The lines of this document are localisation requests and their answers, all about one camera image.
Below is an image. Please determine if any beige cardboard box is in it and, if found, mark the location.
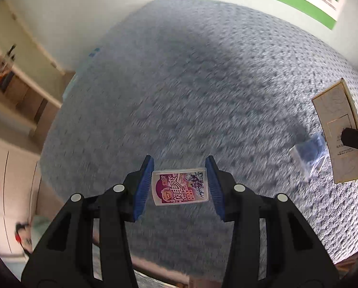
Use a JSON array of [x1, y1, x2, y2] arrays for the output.
[[311, 78, 358, 184]]

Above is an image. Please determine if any teal printed bed sheet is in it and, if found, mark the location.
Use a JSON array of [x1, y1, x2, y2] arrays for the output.
[[0, 214, 52, 279]]

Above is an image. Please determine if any small blue plastic bag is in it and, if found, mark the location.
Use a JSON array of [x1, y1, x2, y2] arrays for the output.
[[289, 133, 328, 177]]

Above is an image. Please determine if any white wardrobe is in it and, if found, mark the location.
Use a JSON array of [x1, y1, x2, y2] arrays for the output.
[[0, 132, 42, 257]]

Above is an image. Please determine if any blue fluffy blanket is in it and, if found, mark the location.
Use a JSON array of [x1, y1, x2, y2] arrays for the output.
[[36, 0, 358, 279]]

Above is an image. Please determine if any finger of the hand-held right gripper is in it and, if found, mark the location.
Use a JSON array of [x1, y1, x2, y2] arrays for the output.
[[341, 127, 358, 152]]

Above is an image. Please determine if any wooden shelf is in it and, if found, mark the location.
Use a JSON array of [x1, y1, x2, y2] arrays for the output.
[[0, 0, 77, 140]]

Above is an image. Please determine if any wooden bed frame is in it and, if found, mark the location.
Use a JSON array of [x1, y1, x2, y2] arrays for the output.
[[132, 258, 226, 288]]

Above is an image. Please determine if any pink printed packet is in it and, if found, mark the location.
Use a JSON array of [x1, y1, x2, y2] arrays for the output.
[[151, 167, 211, 206]]

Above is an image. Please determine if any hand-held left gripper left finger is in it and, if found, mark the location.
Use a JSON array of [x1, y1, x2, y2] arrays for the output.
[[21, 155, 155, 288]]

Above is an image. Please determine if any black mouse plush toy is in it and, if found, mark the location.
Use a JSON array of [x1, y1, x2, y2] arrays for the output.
[[15, 222, 36, 254]]

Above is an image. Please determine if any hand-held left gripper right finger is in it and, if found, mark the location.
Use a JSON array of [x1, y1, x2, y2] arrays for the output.
[[205, 155, 339, 288]]

